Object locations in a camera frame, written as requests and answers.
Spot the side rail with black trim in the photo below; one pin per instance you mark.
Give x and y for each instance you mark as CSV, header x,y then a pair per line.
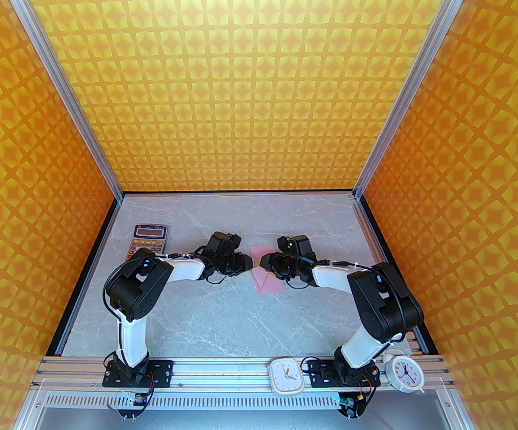
x,y
105,240
379,240

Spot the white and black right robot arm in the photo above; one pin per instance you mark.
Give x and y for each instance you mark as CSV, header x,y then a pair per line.
x,y
386,303

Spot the pink paper sheet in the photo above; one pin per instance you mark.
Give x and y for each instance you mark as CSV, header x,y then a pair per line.
x,y
268,285

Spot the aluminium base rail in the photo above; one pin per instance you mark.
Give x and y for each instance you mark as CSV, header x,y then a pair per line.
x,y
223,370

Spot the small circuit board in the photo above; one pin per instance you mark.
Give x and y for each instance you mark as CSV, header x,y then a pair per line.
x,y
127,401
351,403

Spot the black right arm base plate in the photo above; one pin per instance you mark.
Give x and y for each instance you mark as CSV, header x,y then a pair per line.
x,y
317,376

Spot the square white table clock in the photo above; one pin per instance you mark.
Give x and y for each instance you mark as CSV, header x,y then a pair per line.
x,y
286,376

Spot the round white alarm clock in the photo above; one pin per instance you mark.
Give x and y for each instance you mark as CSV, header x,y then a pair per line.
x,y
404,372

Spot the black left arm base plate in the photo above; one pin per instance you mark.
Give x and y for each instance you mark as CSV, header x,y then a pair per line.
x,y
162,372

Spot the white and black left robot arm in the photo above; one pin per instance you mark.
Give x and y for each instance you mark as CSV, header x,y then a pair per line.
x,y
138,289

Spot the aluminium corner post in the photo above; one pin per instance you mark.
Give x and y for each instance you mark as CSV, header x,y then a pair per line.
x,y
64,85
410,83

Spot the calculator with yellow keys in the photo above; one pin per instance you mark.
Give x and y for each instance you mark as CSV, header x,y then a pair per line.
x,y
149,240

